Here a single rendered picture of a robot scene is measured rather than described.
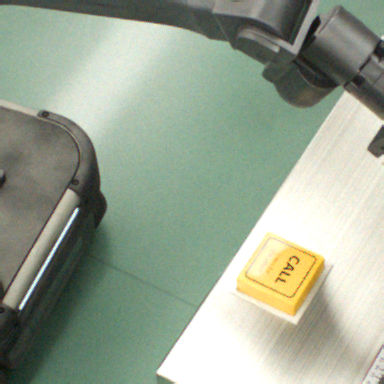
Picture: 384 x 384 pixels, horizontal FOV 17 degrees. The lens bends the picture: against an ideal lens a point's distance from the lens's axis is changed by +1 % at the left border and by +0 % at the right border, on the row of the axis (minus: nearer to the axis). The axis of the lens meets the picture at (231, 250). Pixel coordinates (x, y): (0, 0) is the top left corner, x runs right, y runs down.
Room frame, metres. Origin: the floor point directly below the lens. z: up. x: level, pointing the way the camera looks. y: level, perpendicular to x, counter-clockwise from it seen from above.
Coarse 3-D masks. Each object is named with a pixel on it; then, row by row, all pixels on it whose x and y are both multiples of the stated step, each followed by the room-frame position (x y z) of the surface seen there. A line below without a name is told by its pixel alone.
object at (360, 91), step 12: (372, 60) 0.78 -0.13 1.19; (360, 72) 0.77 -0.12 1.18; (372, 72) 0.77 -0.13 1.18; (348, 84) 0.77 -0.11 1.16; (360, 84) 0.77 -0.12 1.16; (372, 84) 0.77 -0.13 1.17; (360, 96) 0.77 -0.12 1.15; (372, 96) 0.76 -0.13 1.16; (372, 108) 0.76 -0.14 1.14; (372, 144) 0.74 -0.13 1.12
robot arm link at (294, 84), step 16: (320, 0) 0.83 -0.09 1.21; (304, 16) 0.82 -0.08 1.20; (240, 32) 0.80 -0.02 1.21; (256, 32) 0.79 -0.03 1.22; (304, 32) 0.80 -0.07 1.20; (240, 48) 0.80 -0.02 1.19; (256, 48) 0.79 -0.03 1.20; (272, 48) 0.78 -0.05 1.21; (288, 48) 0.78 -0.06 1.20; (272, 64) 0.83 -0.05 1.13; (288, 64) 0.82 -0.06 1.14; (272, 80) 0.83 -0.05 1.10; (288, 80) 0.82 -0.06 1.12; (304, 80) 0.80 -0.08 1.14; (320, 80) 0.81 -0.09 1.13; (288, 96) 0.82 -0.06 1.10; (304, 96) 0.81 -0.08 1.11; (320, 96) 0.81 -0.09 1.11
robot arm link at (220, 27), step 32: (0, 0) 0.95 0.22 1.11; (32, 0) 0.93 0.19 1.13; (64, 0) 0.91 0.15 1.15; (96, 0) 0.89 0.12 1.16; (128, 0) 0.87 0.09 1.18; (160, 0) 0.86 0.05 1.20; (192, 0) 0.84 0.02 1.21; (224, 0) 0.83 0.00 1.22; (256, 0) 0.82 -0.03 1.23; (288, 0) 0.82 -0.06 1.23; (224, 32) 0.82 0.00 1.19; (288, 32) 0.80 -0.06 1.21
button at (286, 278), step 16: (272, 240) 0.76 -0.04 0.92; (288, 240) 0.76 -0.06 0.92; (256, 256) 0.75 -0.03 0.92; (272, 256) 0.74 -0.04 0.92; (288, 256) 0.74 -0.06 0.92; (304, 256) 0.74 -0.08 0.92; (320, 256) 0.74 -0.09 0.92; (256, 272) 0.73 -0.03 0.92; (272, 272) 0.72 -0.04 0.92; (288, 272) 0.72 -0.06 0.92; (304, 272) 0.72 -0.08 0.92; (320, 272) 0.73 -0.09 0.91; (240, 288) 0.72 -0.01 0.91; (256, 288) 0.71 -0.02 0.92; (272, 288) 0.71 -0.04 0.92; (288, 288) 0.70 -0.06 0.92; (304, 288) 0.70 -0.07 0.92; (272, 304) 0.70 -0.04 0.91; (288, 304) 0.69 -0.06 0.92
